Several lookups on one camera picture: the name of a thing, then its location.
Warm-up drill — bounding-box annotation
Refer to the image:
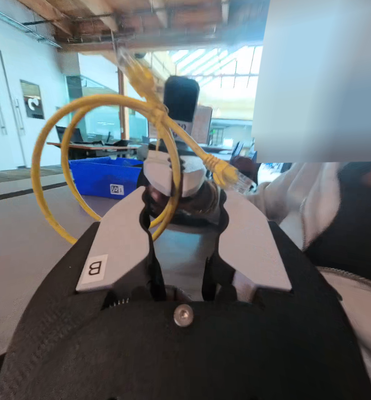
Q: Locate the person's right forearm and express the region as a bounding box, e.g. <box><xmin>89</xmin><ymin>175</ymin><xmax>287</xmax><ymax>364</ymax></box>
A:
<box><xmin>245</xmin><ymin>162</ymin><xmax>342</xmax><ymax>250</ymax></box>

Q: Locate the wooden office desk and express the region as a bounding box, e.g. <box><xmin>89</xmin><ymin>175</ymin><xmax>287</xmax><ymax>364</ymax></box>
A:
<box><xmin>46</xmin><ymin>140</ymin><xmax>143</xmax><ymax>160</ymax></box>

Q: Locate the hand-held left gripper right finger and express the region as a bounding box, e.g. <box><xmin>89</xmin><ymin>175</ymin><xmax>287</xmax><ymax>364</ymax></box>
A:
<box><xmin>202</xmin><ymin>191</ymin><xmax>292</xmax><ymax>302</ymax></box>

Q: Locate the person's black shirt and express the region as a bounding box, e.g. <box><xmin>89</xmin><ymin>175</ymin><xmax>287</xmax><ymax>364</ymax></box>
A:
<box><xmin>304</xmin><ymin>162</ymin><xmax>371</xmax><ymax>286</ymax></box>

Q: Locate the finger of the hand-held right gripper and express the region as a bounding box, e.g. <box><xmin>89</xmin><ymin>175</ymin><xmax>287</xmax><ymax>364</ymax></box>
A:
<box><xmin>143</xmin><ymin>152</ymin><xmax>176</xmax><ymax>196</ymax></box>
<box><xmin>181</xmin><ymin>159</ymin><xmax>207</xmax><ymax>198</ymax></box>

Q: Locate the yellow network cable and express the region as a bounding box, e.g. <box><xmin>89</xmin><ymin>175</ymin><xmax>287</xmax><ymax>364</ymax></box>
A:
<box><xmin>31</xmin><ymin>51</ymin><xmax>257</xmax><ymax>245</ymax></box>

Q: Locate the blue storage bin white label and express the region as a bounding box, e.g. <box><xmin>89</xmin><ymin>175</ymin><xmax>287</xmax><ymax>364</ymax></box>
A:
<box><xmin>69</xmin><ymin>156</ymin><xmax>144</xmax><ymax>199</ymax></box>

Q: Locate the glass skylight roof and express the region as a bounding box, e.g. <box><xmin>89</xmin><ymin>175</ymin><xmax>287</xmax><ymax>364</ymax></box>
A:
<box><xmin>151</xmin><ymin>45</ymin><xmax>264</xmax><ymax>120</ymax></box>

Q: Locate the framed wall picture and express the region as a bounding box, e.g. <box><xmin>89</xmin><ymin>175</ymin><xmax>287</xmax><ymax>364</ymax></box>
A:
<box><xmin>19</xmin><ymin>79</ymin><xmax>46</xmax><ymax>120</ymax></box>

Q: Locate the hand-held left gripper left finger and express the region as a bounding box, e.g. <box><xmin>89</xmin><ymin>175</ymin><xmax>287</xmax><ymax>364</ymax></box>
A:
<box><xmin>76</xmin><ymin>187</ymin><xmax>167</xmax><ymax>301</ymax></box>

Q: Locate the grey desk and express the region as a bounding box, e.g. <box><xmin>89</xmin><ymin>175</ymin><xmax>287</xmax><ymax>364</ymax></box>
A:
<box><xmin>0</xmin><ymin>173</ymin><xmax>148</xmax><ymax>363</ymax></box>

